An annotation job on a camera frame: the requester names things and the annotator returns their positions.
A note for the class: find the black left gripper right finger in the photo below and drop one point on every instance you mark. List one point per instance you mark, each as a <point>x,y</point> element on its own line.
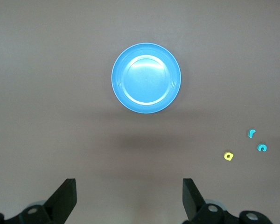
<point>193,205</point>

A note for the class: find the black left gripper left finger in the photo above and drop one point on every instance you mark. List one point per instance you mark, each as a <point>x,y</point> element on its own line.
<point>60,200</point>

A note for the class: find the yellow letter a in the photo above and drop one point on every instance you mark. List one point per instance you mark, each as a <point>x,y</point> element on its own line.
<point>226,156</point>

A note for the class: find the teal letter c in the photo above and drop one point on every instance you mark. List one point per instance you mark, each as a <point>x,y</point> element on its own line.
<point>259,147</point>

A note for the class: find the teal letter r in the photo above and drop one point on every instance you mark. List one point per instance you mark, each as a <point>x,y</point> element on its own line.
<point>250,134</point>

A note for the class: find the blue plate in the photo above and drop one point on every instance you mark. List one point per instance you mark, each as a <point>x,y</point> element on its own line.
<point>146,78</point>

